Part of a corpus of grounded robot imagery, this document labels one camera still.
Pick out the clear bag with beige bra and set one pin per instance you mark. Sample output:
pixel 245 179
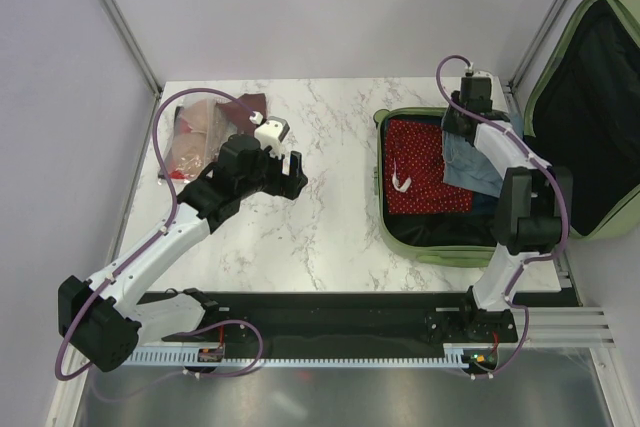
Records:
pixel 199 128

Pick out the right aluminium frame post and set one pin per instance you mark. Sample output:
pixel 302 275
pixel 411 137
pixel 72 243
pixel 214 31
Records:
pixel 548 22

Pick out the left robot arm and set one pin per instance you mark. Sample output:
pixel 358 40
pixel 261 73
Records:
pixel 104 318

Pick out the red polka dot garment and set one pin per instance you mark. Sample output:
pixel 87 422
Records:
pixel 414 171

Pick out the light blue cloth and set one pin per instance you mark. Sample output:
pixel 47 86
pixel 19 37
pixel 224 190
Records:
pixel 467 168

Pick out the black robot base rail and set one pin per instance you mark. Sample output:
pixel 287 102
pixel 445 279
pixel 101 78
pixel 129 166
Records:
pixel 348 326

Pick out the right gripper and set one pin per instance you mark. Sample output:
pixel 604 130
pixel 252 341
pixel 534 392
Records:
pixel 448 125

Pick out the dark blue jeans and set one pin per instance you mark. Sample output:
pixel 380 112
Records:
pixel 483 205

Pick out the green open suitcase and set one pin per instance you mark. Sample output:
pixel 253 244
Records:
pixel 582 115

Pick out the left aluminium frame post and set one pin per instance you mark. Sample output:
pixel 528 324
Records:
pixel 132 46

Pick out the clear bag with maroon clothes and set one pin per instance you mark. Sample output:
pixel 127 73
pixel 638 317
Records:
pixel 240 112

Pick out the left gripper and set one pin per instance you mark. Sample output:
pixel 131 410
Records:
pixel 288 186

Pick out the aluminium frame post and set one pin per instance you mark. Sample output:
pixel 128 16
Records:
pixel 132 46
pixel 548 22

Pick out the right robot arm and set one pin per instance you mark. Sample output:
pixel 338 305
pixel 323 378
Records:
pixel 531 217

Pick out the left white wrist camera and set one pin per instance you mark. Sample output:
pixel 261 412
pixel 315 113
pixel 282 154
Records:
pixel 270 133

